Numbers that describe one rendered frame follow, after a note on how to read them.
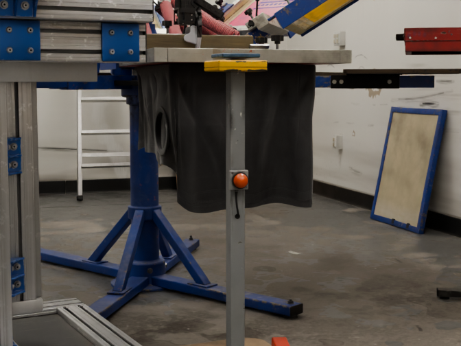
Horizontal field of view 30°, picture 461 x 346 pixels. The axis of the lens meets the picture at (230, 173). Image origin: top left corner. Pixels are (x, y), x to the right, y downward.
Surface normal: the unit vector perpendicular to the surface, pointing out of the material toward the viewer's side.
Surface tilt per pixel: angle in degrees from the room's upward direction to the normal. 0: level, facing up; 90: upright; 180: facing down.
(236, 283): 90
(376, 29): 90
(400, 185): 78
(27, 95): 90
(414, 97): 90
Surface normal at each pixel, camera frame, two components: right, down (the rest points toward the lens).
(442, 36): -0.20, 0.11
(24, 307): 0.46, 0.09
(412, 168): -0.93, -0.16
